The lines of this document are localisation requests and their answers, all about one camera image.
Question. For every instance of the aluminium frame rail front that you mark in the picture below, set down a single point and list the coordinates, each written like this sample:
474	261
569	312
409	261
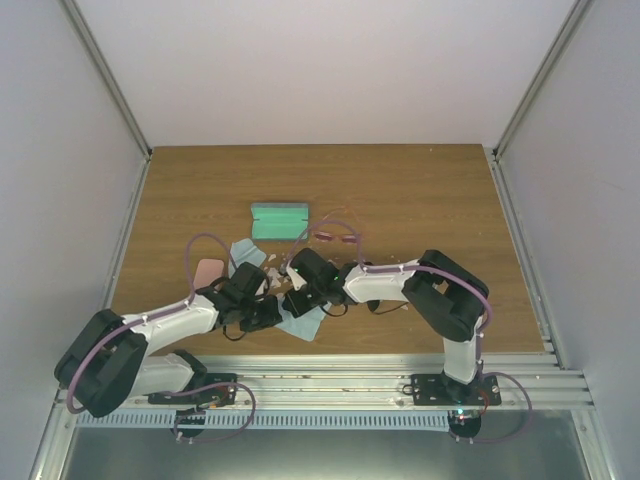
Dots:
374	382

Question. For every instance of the pink tinted sunglasses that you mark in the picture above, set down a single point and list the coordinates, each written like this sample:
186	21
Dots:
333	232

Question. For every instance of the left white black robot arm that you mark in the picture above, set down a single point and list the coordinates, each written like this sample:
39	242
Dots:
114	357

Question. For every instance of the teal glasses case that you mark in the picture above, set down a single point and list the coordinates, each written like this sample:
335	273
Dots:
279	221

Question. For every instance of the right aluminium frame post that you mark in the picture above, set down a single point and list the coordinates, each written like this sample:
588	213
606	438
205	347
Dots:
558	46

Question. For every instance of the grey slotted cable duct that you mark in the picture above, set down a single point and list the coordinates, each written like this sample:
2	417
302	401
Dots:
273	419

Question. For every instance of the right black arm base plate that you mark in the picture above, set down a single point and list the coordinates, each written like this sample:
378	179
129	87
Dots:
435	390

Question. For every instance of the light blue cleaning cloth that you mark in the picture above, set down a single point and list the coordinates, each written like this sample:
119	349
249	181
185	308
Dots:
304	327

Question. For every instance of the left aluminium frame post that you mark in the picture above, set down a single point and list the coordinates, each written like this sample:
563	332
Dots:
86	37

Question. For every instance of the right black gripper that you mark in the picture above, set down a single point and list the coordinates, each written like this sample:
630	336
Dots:
297	307

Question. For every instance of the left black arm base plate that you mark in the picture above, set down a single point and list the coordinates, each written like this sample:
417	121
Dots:
216	389

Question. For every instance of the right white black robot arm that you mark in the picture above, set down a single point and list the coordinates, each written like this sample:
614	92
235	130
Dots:
452	301

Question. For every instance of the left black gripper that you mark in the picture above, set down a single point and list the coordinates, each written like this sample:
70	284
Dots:
271	317

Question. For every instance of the aluminium frame post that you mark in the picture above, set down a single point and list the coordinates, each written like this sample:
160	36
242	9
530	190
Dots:
558	46
86	37

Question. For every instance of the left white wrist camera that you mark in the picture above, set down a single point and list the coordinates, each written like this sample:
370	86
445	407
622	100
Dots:
264	286

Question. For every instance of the pink glasses case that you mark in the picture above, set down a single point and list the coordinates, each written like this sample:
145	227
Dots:
207	271

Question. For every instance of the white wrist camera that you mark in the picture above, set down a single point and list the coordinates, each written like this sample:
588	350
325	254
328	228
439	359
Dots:
264	286
296	279

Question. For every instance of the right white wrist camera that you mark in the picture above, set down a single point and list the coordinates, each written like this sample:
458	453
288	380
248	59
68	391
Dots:
296	279

